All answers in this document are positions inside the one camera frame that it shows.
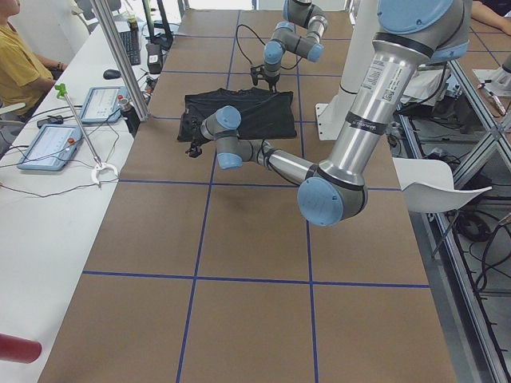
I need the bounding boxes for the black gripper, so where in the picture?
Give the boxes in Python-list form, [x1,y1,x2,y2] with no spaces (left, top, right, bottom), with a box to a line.
[190,120,208,149]
[264,74,279,93]

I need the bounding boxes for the black graphic t-shirt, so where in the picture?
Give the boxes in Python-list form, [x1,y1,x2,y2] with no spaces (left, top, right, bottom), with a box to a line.
[177,87,297,142]

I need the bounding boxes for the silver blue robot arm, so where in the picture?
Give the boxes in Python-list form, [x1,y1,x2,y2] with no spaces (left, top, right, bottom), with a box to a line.
[188,1,472,227]
[262,0,328,91]

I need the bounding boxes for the black steel-capped water bottle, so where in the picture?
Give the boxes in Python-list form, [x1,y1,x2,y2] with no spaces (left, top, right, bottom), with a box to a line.
[117,94,140,137]

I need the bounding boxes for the far blue teach pendant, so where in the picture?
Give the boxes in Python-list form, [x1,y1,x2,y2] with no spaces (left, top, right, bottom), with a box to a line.
[79,86,129,124]

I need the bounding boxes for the blue teach pendant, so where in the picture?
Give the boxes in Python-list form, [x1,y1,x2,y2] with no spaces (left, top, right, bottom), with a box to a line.
[79,86,129,124]
[17,124,82,172]

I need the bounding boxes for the black computer mouse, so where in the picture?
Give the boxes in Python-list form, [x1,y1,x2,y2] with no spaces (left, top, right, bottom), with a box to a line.
[103,69,121,80]

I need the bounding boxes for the black keyboard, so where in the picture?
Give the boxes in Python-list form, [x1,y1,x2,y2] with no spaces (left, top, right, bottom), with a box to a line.
[119,30,141,65]

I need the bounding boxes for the near blue teach pendant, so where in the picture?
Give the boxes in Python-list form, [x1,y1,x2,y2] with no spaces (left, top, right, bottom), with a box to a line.
[17,124,82,172]

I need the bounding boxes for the grabber stick white claw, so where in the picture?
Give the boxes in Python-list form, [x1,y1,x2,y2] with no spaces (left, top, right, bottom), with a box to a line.
[54,83,118,188]

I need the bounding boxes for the person in yellow shirt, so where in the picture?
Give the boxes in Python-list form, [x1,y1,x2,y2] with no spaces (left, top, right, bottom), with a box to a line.
[1,0,67,121]

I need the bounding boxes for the white plastic chair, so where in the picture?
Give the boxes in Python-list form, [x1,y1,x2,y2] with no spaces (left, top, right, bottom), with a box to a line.
[393,158,492,213]

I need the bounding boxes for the red cylinder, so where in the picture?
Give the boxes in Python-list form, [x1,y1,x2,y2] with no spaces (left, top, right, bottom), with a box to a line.
[0,334,42,364]

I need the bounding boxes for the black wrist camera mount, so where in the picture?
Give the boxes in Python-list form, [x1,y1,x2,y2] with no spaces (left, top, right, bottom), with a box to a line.
[185,141,202,158]
[250,65,266,86]

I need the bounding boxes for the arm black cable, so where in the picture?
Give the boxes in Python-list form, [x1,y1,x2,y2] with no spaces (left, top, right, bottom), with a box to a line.
[235,23,268,73]

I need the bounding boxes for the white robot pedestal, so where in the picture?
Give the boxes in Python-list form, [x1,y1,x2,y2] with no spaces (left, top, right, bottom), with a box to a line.
[315,0,379,140]

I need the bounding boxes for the aluminium frame post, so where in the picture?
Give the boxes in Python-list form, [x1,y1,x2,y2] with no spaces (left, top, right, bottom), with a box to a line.
[91,0,149,122]

